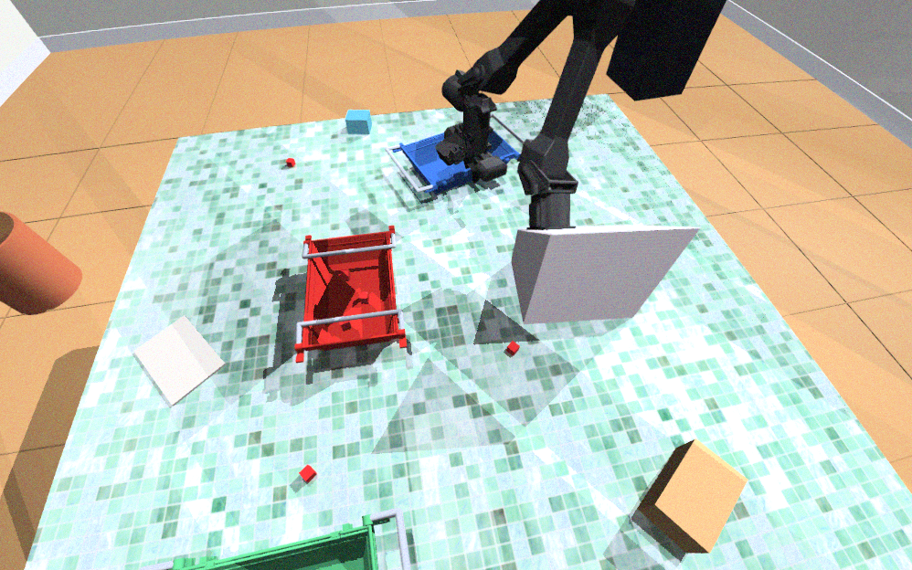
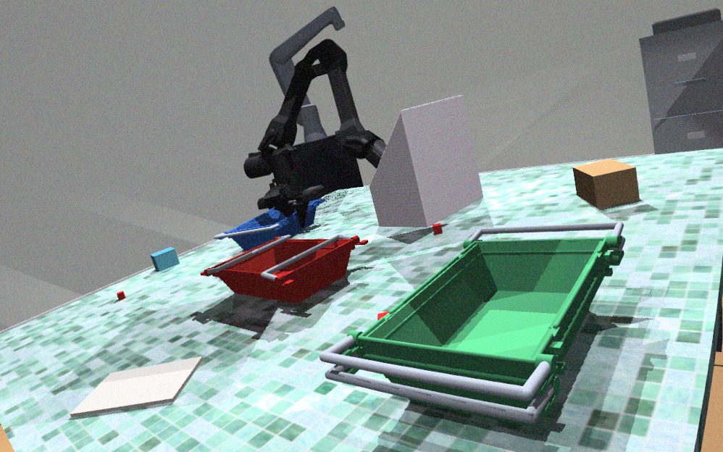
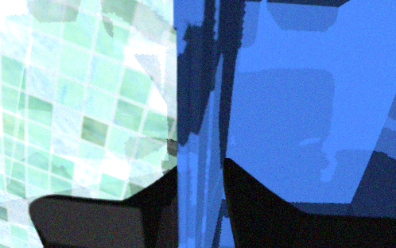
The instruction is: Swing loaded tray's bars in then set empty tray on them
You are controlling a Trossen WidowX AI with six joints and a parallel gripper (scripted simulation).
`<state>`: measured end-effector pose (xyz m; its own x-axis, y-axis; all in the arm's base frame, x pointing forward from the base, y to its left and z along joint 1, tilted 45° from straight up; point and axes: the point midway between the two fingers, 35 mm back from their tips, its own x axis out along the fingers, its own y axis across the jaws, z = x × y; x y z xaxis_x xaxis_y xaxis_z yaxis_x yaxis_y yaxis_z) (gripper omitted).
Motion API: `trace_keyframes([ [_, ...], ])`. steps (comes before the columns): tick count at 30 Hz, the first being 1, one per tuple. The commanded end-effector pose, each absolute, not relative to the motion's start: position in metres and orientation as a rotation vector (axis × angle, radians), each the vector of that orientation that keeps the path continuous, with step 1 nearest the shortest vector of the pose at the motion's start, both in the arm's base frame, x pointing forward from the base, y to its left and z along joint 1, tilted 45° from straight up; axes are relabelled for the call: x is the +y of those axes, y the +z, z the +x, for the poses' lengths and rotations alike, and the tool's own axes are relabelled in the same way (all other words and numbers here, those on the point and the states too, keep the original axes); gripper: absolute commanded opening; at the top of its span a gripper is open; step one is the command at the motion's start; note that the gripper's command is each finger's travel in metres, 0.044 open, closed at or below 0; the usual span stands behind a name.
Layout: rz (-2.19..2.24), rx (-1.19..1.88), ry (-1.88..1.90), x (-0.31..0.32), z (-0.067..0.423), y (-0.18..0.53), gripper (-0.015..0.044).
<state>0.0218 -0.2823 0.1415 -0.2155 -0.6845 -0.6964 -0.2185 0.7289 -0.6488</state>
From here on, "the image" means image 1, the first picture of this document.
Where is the red plastic tray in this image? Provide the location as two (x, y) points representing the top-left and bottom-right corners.
(295, 225), (407, 363)

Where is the white flat square panel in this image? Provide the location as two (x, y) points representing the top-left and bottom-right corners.
(134, 315), (226, 406)

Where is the teal rectangular block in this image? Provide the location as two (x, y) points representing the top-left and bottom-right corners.
(345, 110), (372, 135)

